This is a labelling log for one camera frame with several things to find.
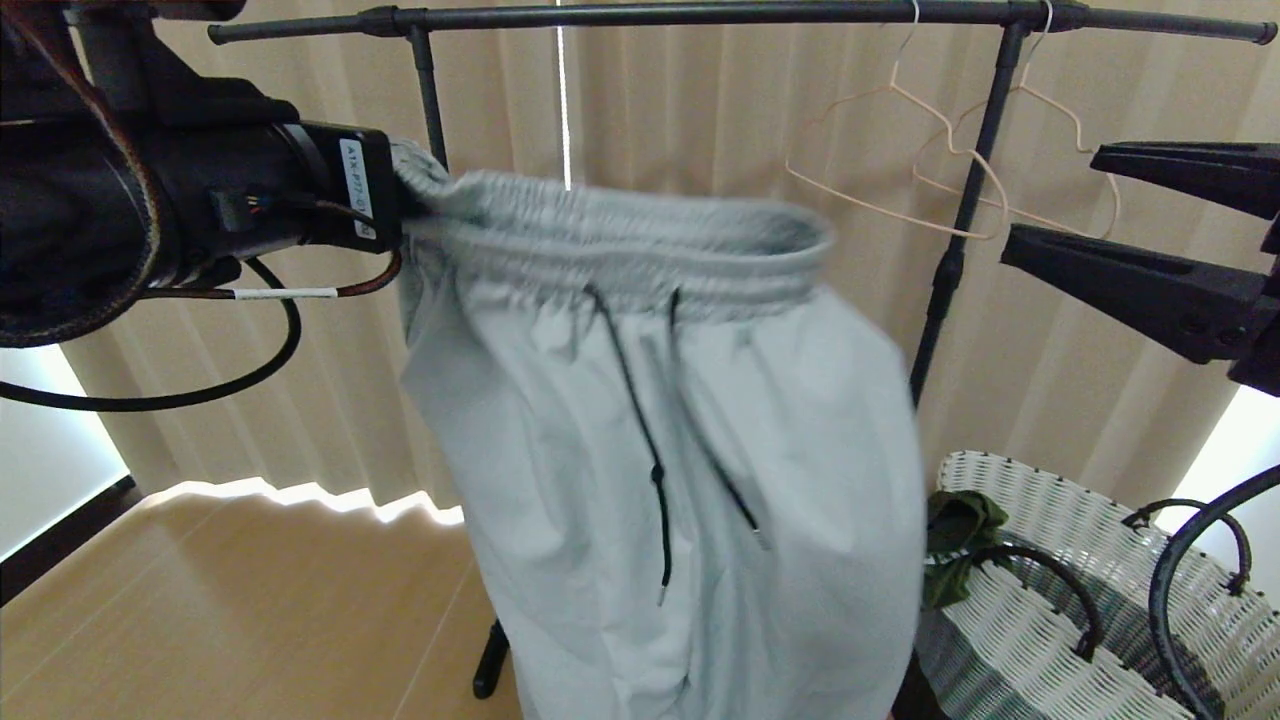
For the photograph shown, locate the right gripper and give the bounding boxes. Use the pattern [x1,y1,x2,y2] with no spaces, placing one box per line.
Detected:
[1000,142,1280,396]

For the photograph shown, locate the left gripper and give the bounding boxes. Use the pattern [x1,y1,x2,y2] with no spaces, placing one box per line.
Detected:
[150,120,406,291]

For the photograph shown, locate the pink clothes hanger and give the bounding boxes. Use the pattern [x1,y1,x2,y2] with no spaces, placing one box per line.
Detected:
[912,5,1121,241]
[785,0,1011,241]

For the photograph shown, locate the pale grey shorts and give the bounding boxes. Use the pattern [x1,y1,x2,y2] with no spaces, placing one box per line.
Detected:
[395,140,926,720]

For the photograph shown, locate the white laundry basket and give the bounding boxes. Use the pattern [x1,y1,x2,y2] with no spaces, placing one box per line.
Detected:
[915,450,1280,720]

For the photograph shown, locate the black clothes rack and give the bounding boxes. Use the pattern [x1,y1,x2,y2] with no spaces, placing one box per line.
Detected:
[208,0,1279,699]

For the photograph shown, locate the green garment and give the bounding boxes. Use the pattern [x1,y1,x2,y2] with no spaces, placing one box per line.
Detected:
[922,490,1011,611]

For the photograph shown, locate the beige curtain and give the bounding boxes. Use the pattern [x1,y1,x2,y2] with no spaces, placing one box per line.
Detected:
[55,0,1280,526]

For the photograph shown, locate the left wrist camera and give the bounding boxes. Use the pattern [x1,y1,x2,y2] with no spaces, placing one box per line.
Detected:
[62,0,301,129]

